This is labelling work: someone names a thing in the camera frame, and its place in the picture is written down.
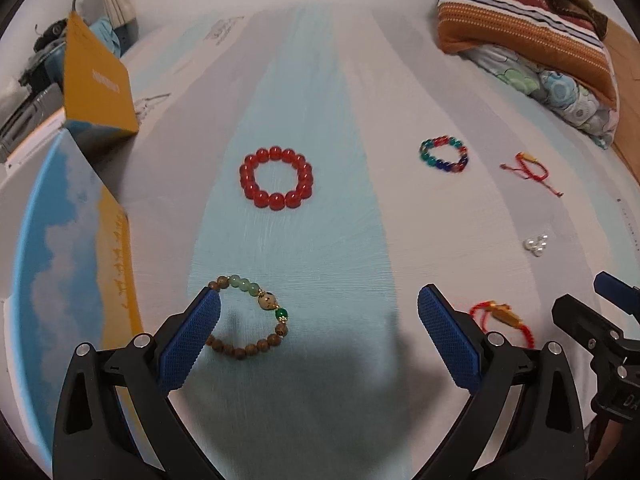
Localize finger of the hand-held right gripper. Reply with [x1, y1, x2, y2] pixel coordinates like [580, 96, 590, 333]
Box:
[593, 271, 640, 318]
[552, 295, 626, 356]

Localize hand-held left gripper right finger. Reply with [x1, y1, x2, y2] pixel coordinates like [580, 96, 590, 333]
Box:
[416, 284, 587, 480]

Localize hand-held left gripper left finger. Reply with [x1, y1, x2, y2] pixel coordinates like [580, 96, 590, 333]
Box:
[52, 286, 222, 480]

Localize red braided gold bar bracelet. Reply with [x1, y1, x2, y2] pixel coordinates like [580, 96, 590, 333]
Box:
[469, 300, 535, 350]

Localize wooden and jade bead bracelet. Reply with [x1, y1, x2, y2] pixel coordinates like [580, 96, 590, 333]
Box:
[205, 274, 292, 358]

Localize multicolour glass bead bracelet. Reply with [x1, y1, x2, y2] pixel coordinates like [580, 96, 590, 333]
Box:
[419, 135, 470, 173]

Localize white pearl beads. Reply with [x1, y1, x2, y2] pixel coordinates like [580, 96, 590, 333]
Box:
[523, 233, 549, 258]

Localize sky print box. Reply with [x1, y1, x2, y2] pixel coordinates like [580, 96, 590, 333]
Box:
[6, 129, 173, 471]

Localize pastel striped bed sheet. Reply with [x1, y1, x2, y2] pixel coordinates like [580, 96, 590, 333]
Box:
[0, 2, 640, 480]

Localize wooden bed board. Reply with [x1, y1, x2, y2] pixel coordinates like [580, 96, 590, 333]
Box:
[597, 17, 640, 183]

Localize floral quilt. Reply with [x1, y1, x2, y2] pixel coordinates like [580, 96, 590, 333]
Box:
[462, 44, 618, 150]

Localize grey appliance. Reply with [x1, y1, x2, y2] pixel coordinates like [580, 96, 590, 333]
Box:
[0, 85, 66, 162]

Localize blue cloth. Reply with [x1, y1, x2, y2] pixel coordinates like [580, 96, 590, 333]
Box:
[90, 17, 126, 58]

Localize dark clutter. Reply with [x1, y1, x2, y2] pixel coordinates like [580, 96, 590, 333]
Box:
[17, 17, 68, 92]

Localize white curtain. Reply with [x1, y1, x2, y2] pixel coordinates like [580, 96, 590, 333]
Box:
[102, 0, 138, 26]

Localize thin red string bracelet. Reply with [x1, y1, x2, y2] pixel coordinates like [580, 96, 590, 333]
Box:
[501, 152, 565, 197]

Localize red bead bracelet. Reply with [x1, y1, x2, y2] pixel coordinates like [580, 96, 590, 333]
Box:
[239, 145, 314, 211]

